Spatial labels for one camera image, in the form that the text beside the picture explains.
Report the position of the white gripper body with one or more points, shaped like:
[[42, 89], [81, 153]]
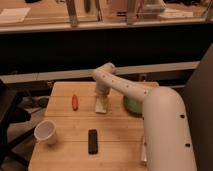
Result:
[[101, 90]]

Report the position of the white sponge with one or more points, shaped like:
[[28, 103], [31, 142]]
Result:
[[101, 105]]

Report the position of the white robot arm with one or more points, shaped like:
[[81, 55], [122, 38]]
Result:
[[167, 136]]

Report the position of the orange carrot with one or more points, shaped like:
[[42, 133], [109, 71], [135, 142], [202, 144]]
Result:
[[74, 102]]

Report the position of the green bowl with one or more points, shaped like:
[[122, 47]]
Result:
[[132, 105]]

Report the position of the wooden cutting board table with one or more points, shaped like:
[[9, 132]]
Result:
[[120, 135]]

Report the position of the black remote control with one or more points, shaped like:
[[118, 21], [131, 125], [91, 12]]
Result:
[[92, 142]]

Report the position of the white squeeze bottle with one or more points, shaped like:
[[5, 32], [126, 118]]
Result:
[[143, 155]]

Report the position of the black chair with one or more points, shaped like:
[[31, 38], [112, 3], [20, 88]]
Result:
[[10, 113]]

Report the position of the white paper sheet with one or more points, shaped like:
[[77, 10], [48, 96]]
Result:
[[13, 15]]

